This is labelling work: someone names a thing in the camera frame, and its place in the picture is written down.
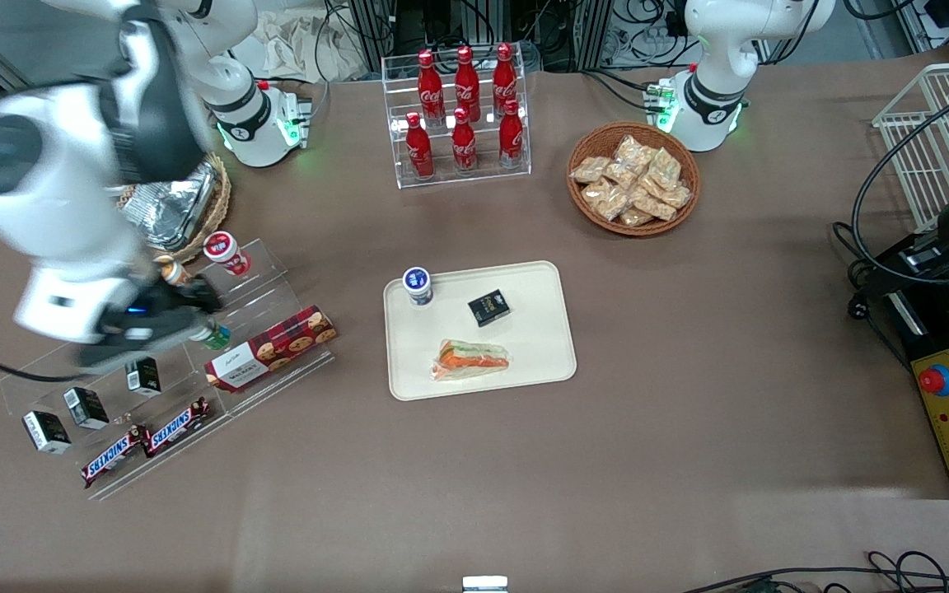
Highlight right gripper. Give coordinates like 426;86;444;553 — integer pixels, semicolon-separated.
13;262;223;369

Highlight triangle sandwich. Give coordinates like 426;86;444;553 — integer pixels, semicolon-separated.
430;339;513;382

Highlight beige plastic tray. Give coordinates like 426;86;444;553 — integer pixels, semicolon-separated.
382;260;578;402

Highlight orange lid cup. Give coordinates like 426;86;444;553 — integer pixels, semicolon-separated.
153;254;192;287

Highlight red lid cup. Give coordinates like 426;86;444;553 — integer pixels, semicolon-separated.
202;231;254;278

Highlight red tartan shortbread box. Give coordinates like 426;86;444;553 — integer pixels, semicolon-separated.
203;305;339;394

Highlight small black white box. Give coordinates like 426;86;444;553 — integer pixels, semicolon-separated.
21;409;72;455
62;386;110;431
123;354;163;397

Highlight clear acrylic tiered stand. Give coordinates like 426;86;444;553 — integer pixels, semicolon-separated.
0;238;338;502

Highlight oval wicker basket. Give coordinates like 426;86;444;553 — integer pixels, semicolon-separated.
116;150;233;266

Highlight foil container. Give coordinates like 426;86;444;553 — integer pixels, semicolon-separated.
122;160;221;253

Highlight Snickers bar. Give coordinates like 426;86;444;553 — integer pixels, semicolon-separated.
142;396;213;459
80;424;151;489

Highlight red emergency stop button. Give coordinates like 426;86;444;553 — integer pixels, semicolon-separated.
917;363;949;399

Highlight blue lid cup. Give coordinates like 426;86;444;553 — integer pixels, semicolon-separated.
402;266;435;308

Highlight red Coca-Cola bottle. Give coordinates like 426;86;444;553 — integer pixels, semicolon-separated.
492;43;519;117
498;99;526;169
404;112;435;180
417;49;446;126
451;107;478;173
454;45;482;124

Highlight small black box gold print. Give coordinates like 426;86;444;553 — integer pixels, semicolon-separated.
467;289;512;329

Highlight beige crumpled cloth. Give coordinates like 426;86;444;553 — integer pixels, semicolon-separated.
240;7;370;83

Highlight clear acrylic bottle rack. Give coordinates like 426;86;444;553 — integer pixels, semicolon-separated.
381;44;532;191

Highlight round wicker basket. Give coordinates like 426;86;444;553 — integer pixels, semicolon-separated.
566;122;703;238

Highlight aluminium equipment rack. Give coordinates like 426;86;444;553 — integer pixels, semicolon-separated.
341;0;611;73

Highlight thick black cable loop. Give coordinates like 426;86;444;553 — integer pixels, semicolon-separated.
832;76;949;322

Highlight white wire basket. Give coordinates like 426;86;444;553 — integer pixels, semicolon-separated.
871;61;949;233

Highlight thin black floor cables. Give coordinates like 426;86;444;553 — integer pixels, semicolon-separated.
679;549;949;593

